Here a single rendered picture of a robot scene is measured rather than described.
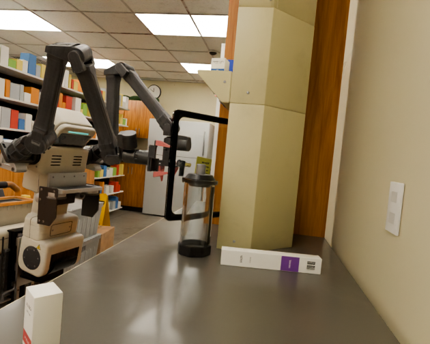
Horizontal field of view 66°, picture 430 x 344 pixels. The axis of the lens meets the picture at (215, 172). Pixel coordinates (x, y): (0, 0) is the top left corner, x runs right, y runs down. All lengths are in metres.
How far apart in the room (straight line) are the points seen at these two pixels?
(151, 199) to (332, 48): 5.25
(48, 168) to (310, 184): 1.11
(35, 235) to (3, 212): 0.28
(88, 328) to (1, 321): 0.14
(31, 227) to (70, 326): 1.06
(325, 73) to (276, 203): 0.62
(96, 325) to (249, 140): 0.68
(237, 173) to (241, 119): 0.17
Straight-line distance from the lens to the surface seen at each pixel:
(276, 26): 1.15
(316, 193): 1.45
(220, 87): 1.09
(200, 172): 0.99
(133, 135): 1.29
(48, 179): 1.57
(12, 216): 1.92
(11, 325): 0.68
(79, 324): 0.65
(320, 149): 1.45
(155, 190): 6.32
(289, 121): 1.15
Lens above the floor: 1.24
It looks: 3 degrees down
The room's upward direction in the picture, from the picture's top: 5 degrees clockwise
